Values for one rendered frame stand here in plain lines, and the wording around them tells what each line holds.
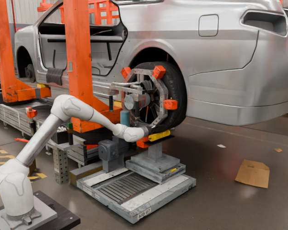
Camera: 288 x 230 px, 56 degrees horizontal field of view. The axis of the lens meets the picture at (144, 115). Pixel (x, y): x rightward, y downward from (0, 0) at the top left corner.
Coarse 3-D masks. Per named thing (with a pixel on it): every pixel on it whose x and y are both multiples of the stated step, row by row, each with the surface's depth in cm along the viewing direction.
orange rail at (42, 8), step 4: (44, 0) 1379; (88, 0) 1146; (92, 0) 1129; (96, 0) 1112; (100, 0) 1098; (104, 0) 1083; (108, 0) 1068; (40, 4) 1376; (44, 4) 1382; (48, 4) 1398; (52, 4) 1412; (112, 4) 1332; (40, 8) 1402; (44, 8) 1376; (48, 8) 1352; (92, 8) 1464; (100, 8) 1424; (104, 8) 1403
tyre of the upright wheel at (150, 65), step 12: (168, 72) 232; (180, 72) 243; (168, 84) 229; (180, 84) 233; (168, 96) 231; (180, 96) 231; (180, 108) 234; (168, 120) 236; (180, 120) 247; (156, 132) 250
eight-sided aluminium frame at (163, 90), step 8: (136, 72) 242; (144, 72) 234; (128, 80) 252; (152, 80) 230; (160, 80) 229; (160, 88) 225; (160, 96) 226; (160, 104) 228; (160, 112) 229; (136, 120) 260; (160, 120) 233
